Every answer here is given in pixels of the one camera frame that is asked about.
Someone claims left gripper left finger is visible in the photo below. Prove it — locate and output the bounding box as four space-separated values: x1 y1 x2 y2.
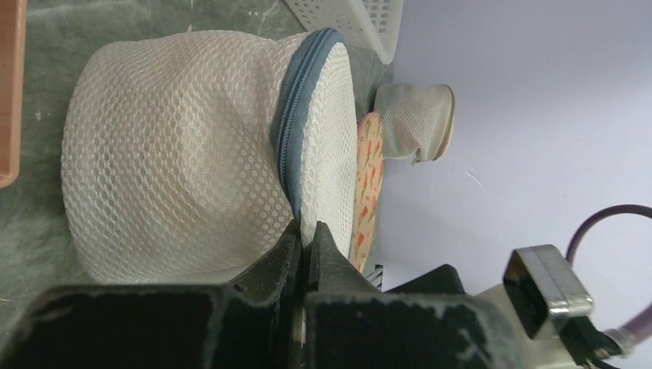
228 221 302 293

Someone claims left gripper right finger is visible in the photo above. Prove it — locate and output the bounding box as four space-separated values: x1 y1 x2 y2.
308 221 380 294

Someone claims white mesh laundry bag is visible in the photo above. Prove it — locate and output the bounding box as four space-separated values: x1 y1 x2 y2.
62 28 358 284

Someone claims small beige mesh bag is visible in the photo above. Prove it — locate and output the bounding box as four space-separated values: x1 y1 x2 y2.
374 82 456 163

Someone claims white plastic basket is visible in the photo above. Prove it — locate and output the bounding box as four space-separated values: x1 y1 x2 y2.
285 0 404 65

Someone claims orange plastic file organizer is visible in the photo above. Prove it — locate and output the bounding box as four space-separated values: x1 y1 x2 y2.
1 0 28 188

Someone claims aluminium frame rail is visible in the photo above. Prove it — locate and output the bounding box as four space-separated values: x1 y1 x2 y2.
364 264 384 291

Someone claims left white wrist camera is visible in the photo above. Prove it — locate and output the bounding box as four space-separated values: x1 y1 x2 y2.
478 244 624 368

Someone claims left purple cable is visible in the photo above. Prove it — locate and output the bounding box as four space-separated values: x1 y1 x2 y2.
564 204 652 344

